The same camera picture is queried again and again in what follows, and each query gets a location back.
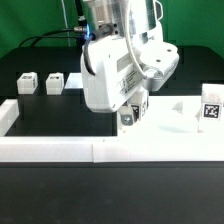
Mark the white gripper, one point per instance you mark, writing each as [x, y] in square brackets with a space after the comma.
[115, 78]

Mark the white square table top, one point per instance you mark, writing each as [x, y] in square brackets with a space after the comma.
[167, 115]

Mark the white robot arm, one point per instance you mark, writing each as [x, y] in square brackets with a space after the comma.
[137, 21]

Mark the white U-shaped obstacle fence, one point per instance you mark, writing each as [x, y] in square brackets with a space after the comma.
[166, 147]

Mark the white marker base plate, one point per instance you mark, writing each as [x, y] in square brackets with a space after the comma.
[74, 81]

